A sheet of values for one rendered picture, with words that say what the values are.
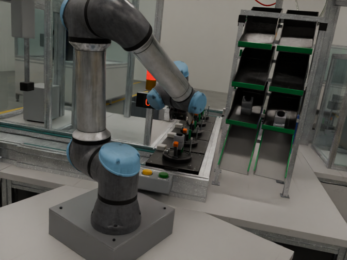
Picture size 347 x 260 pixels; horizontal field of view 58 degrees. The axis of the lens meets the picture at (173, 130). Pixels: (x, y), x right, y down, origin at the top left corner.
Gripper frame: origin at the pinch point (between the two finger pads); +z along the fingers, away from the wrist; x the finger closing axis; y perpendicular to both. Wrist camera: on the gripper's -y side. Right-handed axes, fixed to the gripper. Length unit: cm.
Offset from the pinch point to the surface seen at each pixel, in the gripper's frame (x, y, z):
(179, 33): -198, -846, 656
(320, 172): 79, -14, 54
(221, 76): -21, -744, 750
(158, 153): -9.7, 11.8, 15.5
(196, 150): 7.7, 1.5, 24.8
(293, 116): 48.6, -6.8, -4.4
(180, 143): 1.4, 9.5, 6.1
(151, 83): -18.3, -15.3, -3.5
